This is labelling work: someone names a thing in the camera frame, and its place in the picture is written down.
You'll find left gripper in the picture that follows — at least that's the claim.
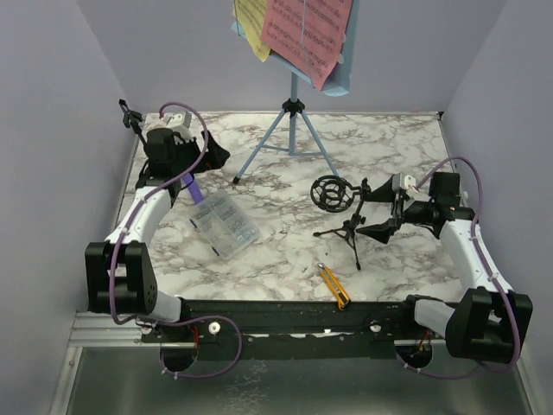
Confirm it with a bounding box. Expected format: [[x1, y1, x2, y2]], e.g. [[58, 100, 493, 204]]
[[172, 130, 229, 176]]

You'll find purple microphone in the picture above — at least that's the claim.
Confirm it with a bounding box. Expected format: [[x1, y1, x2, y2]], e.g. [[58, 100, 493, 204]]
[[181, 174, 204, 204]]

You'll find black tripod mic stand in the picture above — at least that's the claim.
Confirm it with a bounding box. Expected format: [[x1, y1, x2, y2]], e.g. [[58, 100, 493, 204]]
[[310, 175, 372, 271]]

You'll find black round-base mic stand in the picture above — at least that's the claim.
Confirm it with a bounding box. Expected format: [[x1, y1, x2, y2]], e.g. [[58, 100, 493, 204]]
[[118, 99, 147, 147]]

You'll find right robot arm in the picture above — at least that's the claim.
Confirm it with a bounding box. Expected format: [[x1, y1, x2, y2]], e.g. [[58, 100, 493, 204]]
[[357, 172, 533, 364]]

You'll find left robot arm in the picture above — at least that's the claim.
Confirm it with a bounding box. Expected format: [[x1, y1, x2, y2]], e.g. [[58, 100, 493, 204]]
[[85, 127, 230, 342]]

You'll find clear plastic screw box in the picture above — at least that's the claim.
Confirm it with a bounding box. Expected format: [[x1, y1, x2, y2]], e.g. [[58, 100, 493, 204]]
[[189, 189, 260, 259]]

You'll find light blue music stand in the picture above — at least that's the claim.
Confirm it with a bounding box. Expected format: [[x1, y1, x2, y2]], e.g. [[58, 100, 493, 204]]
[[232, 1, 359, 185]]

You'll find yellow utility knife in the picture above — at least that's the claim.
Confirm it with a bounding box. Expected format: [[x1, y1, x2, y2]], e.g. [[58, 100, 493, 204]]
[[317, 263, 351, 311]]

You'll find yellow sheet music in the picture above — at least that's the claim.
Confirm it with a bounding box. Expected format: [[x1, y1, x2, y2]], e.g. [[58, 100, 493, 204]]
[[232, 0, 270, 62]]

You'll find pink sheet music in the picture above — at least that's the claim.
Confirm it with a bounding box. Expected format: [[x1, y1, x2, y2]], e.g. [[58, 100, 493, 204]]
[[261, 0, 359, 94]]

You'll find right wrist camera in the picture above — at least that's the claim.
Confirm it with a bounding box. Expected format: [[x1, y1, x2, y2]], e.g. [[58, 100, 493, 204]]
[[392, 173, 418, 197]]

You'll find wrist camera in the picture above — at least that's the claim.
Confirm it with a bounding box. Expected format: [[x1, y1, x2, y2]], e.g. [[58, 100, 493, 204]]
[[160, 112, 193, 142], [392, 173, 418, 197]]

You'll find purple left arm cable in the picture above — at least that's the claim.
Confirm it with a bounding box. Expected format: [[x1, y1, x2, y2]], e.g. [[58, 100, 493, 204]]
[[108, 101, 243, 382]]

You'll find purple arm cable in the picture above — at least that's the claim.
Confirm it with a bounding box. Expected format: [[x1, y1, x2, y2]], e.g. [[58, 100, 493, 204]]
[[396, 156, 520, 381], [108, 101, 243, 382]]

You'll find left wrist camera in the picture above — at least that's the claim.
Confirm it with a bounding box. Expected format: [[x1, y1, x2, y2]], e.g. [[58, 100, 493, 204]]
[[160, 112, 193, 142]]

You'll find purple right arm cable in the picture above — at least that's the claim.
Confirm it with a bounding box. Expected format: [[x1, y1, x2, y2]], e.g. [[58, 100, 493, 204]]
[[396, 156, 520, 381]]

